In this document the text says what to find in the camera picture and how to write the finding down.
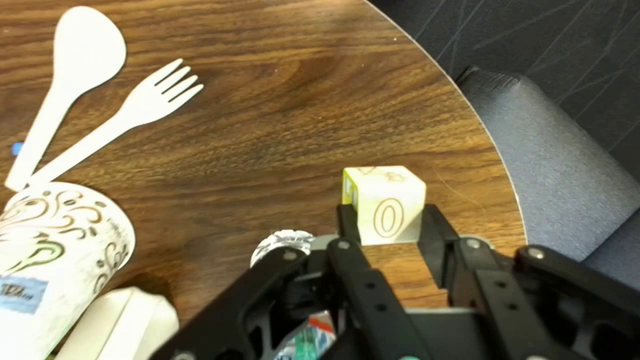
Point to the wooden letter O block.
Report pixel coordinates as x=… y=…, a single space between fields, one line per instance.
x=390 y=207

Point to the white plastic fork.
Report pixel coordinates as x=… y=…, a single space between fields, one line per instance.
x=151 y=101

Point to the white plastic spoon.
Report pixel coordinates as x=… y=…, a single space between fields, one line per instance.
x=82 y=52

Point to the printed paper coffee cup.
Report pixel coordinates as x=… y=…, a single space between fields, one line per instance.
x=61 y=266

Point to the loose blue bead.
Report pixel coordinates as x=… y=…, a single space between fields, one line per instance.
x=17 y=148

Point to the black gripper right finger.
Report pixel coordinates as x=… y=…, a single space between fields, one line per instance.
x=481 y=286

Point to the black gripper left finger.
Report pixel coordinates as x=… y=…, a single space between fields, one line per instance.
x=372 y=292

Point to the grey upholstered chair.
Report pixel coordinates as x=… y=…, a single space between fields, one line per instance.
x=561 y=172

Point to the blue patterned paper plate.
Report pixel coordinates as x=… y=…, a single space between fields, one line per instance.
x=283 y=240

